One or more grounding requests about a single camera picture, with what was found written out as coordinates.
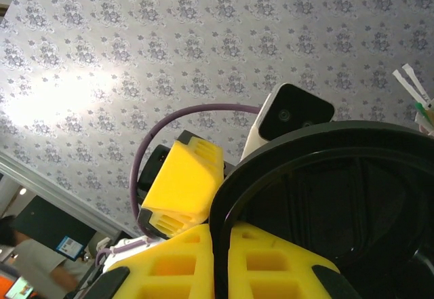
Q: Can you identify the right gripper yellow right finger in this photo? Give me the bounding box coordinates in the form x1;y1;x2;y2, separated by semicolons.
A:
225;220;362;299

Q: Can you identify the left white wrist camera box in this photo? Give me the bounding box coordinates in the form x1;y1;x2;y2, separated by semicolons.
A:
239;81;336;164

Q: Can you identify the blue printed sign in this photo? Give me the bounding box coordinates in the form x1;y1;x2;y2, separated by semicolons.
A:
56;235;86;262

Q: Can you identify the orange framed screen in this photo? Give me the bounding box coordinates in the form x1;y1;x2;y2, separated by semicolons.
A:
0;271;35;299

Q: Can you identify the white wrapped straw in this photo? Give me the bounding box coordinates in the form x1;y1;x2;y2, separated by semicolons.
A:
401;63;434;94
391;69;433;108

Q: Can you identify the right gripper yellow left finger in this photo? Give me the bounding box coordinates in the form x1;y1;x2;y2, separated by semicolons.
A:
86;222;218;299

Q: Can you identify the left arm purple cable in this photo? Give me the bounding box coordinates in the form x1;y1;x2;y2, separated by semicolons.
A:
94;103;262;269

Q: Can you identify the dark wall board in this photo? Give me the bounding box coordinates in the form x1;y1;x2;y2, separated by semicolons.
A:
12;195;98;262

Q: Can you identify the person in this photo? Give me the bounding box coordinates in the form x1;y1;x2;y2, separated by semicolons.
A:
0;216;81;299

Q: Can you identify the black plastic cup lid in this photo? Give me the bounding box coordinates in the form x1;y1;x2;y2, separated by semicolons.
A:
208;119;434;299

